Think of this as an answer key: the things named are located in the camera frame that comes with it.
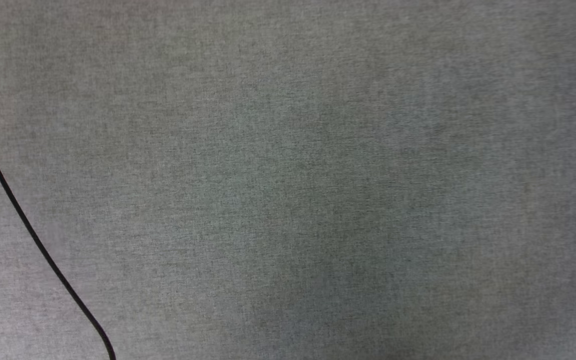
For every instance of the grey fabric sofa cushion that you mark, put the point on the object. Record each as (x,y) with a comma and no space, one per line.
(318,175)

